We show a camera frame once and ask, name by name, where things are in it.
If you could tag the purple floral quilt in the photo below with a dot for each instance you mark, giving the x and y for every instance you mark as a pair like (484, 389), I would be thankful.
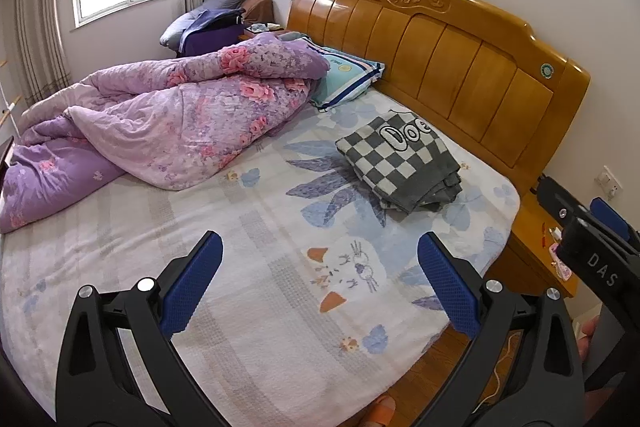
(175, 117)

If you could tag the teal striped pillow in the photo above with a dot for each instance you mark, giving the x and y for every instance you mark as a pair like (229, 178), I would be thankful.
(345, 79)

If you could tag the wooden nightstand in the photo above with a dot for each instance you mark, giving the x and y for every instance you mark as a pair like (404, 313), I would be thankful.
(530, 232)

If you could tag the brown cloth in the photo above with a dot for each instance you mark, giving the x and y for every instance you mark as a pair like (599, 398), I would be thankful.
(257, 9)

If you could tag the pink pouch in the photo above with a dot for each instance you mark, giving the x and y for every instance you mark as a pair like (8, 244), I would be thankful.
(560, 262)

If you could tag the dark purple cloth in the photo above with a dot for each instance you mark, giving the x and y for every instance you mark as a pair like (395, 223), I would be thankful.
(215, 34)

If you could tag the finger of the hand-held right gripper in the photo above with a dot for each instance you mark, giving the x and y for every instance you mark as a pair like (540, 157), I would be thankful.
(607, 217)
(562, 204)

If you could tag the white charger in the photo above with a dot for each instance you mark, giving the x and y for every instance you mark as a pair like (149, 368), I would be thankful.
(556, 233)

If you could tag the wooden headboard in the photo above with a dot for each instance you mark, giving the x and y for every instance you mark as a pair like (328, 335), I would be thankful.
(450, 57)

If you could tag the orange slipper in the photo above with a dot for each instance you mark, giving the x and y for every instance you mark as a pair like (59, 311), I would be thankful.
(382, 409)

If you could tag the grey white checkered cardigan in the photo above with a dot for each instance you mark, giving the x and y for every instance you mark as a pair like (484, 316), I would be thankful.
(395, 157)

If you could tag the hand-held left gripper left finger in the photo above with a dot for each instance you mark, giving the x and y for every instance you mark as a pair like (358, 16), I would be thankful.
(195, 282)

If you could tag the white wall socket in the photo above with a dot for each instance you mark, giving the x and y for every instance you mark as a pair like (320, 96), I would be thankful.
(607, 181)

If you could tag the blue pillow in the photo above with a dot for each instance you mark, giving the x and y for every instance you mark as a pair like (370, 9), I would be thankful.
(175, 32)

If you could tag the person's right hand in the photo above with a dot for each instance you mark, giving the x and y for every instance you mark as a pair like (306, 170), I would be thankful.
(584, 339)

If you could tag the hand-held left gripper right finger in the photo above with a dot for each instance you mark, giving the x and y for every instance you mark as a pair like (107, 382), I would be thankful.
(447, 287)

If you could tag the red pen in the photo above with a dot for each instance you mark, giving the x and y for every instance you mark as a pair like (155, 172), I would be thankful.
(543, 233)

